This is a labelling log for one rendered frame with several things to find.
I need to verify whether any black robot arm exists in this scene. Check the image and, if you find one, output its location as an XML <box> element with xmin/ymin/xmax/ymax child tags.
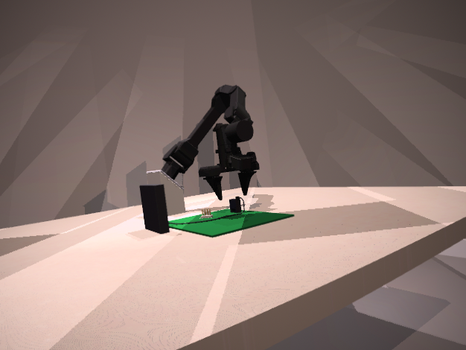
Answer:
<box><xmin>161</xmin><ymin>85</ymin><xmax>256</xmax><ymax>180</ymax></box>

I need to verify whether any black cable with plug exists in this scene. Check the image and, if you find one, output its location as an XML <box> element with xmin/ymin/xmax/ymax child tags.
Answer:
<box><xmin>168</xmin><ymin>196</ymin><xmax>245</xmax><ymax>225</ymax></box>

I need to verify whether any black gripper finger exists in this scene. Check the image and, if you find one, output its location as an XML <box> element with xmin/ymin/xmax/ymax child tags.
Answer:
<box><xmin>203</xmin><ymin>176</ymin><xmax>223</xmax><ymax>200</ymax></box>
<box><xmin>238</xmin><ymin>171</ymin><xmax>257</xmax><ymax>196</ymax></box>

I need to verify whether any green circuit board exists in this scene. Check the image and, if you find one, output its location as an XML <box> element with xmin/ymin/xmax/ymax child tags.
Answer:
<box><xmin>168</xmin><ymin>209</ymin><xmax>295</xmax><ymax>238</ymax></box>

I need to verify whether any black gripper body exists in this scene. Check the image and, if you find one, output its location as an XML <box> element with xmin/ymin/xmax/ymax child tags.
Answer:
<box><xmin>199</xmin><ymin>144</ymin><xmax>260</xmax><ymax>178</ymax></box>

